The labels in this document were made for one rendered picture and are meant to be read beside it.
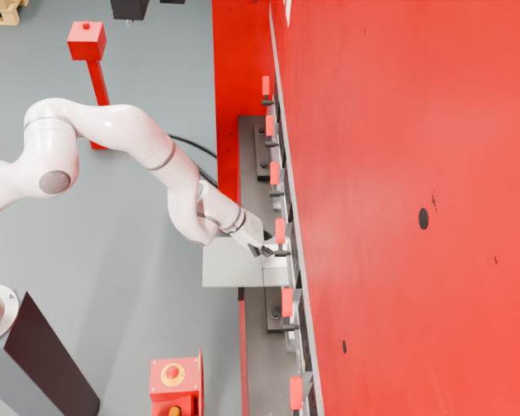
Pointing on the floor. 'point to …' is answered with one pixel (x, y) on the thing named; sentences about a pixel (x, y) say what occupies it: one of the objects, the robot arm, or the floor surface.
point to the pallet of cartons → (7, 8)
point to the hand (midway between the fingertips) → (267, 243)
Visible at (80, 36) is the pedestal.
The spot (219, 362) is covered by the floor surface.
